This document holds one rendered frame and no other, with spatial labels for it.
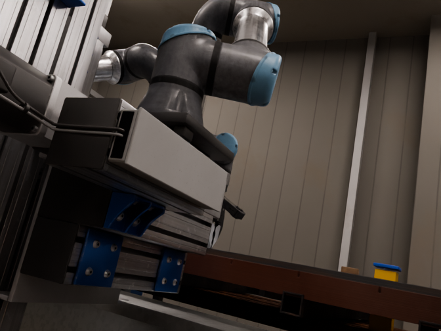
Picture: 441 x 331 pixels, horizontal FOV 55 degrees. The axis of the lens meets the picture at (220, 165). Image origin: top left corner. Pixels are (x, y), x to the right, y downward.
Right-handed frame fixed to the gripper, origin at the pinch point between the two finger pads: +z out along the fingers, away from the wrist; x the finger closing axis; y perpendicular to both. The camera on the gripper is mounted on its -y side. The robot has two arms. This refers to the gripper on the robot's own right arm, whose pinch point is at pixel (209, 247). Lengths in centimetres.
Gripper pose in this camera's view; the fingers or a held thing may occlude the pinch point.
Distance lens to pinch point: 133.7
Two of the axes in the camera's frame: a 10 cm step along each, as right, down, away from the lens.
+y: -8.6, -0.5, 5.1
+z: -1.9, 9.5, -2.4
